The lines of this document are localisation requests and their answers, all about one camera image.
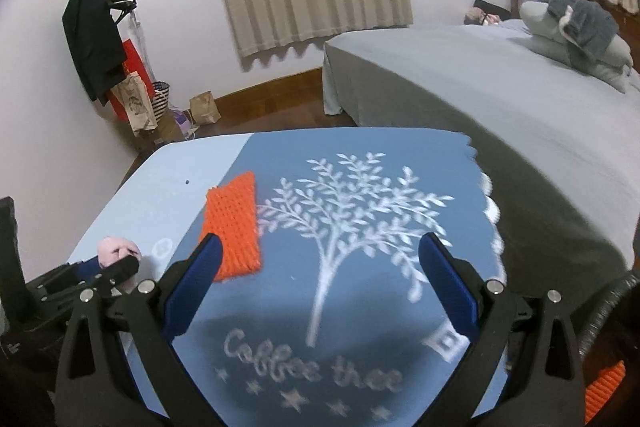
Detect pink trash ball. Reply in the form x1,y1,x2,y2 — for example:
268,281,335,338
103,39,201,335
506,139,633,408
96,236,142,269

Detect small orange foam net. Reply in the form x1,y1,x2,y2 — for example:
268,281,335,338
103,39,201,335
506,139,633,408
200,171,262,282

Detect large orange foam net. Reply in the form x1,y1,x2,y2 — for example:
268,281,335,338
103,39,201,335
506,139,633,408
585,361,626,425

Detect black trash bin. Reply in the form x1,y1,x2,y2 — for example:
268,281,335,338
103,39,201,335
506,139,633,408
572,269,639,362

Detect blue tree-print tablecloth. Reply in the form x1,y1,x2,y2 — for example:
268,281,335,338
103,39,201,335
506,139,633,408
72,128,503,426

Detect grey sheeted bed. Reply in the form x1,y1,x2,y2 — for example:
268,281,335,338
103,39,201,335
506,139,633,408
322,24,639,299

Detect beige printed tote bag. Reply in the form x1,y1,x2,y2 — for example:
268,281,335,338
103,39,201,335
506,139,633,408
110,72,157,134

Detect striped basket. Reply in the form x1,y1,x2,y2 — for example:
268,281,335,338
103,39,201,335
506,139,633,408
151,81,170,120

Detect brown paper bag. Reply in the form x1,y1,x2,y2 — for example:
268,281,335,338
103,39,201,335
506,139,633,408
190,91,221,126

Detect red hanging bag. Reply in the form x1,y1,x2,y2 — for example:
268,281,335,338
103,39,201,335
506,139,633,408
107,39,157,132

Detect black hanging coat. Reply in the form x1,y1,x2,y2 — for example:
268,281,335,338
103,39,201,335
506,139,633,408
62,0,127,105

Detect grey pillow stack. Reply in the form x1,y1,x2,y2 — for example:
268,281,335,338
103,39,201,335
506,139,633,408
520,1,639,93

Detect pink stuffed toy on bed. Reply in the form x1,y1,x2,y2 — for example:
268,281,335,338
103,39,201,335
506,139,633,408
463,0,512,26

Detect dark grey folded clothes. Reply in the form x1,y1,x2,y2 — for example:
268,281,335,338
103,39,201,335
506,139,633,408
547,0,620,62

